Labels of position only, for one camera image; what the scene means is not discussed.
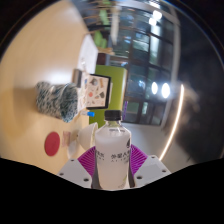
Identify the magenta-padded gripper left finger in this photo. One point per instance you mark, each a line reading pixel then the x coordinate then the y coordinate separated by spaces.
pixel 73 171

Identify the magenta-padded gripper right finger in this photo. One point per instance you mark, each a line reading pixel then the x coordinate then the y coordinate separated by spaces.
pixel 151 170

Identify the clear water bottle black cap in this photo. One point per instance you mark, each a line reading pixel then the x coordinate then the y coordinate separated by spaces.
pixel 112 156

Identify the flat round red coaster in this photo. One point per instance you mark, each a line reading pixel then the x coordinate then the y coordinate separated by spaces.
pixel 52 144

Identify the long curved linear ceiling light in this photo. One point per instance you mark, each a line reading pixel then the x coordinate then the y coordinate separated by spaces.
pixel 176 120

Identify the small blue cap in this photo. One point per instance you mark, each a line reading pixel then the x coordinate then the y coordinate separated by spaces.
pixel 91 114

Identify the green white speckled mug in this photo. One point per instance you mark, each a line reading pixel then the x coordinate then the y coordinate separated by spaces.
pixel 56 100

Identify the round pendant ceiling lamps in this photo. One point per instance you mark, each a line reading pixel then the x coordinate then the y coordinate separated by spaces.
pixel 165 90

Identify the sticker-covered black laptop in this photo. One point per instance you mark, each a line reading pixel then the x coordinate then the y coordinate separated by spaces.
pixel 98 91

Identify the green upholstered bench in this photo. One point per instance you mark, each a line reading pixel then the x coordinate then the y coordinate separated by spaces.
pixel 116 86

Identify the small black box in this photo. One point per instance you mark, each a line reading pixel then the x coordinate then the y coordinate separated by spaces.
pixel 78 78

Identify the white paper sheets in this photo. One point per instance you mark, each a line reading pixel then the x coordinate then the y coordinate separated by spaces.
pixel 88 50

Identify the wooden chairs green seats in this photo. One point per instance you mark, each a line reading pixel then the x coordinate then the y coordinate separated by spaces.
pixel 100 38

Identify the dark framed window wall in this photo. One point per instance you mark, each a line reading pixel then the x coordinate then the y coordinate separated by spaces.
pixel 143 60

